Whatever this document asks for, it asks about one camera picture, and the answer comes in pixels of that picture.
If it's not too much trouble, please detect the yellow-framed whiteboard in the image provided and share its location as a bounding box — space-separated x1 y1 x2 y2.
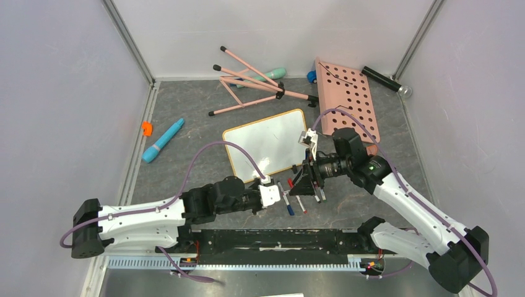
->
222 109 307 175

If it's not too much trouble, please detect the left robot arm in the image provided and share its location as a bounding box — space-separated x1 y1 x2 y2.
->
71 176 277 259

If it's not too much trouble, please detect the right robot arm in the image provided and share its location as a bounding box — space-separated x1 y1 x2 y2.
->
291 127 489 293

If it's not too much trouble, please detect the red whiteboard marker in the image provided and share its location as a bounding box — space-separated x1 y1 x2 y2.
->
287 178 307 214

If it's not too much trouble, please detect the green whiteboard marker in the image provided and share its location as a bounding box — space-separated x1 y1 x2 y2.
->
318 188 327 202

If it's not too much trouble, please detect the blue whiteboard marker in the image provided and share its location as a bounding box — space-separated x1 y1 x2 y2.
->
277 181 295 216

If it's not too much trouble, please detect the orange semicircle block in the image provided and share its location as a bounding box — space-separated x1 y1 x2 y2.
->
366 145 378 156

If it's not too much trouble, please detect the pink perforated board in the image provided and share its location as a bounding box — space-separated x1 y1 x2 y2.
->
315 58 381 143

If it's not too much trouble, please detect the blue toy car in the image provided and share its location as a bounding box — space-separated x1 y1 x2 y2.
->
306 71 317 84

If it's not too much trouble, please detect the mint green toy marker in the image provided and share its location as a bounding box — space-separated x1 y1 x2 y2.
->
230 67 287 88

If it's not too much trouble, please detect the pink folding easel stand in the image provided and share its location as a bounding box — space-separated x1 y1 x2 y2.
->
208 45 319 117

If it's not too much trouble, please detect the large blue toy marker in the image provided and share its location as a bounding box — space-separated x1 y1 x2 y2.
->
142 118 185 163

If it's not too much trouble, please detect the black flashlight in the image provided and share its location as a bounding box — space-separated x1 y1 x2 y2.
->
362 66 412 98

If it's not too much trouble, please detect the small orange clip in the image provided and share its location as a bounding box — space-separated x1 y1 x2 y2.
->
141 121 153 137

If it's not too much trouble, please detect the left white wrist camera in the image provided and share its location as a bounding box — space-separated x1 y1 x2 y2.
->
258 175 281 209

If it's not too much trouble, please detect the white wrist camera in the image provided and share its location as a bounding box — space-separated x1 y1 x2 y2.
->
258 175 281 209
298 128 318 160

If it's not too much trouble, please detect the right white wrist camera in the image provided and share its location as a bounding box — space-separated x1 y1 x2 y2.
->
298 128 318 160

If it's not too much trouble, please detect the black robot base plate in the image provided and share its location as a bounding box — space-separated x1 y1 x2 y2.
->
166 229 379 265

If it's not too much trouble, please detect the white slotted cable duct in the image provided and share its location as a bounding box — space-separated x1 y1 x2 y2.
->
105 256 386 272

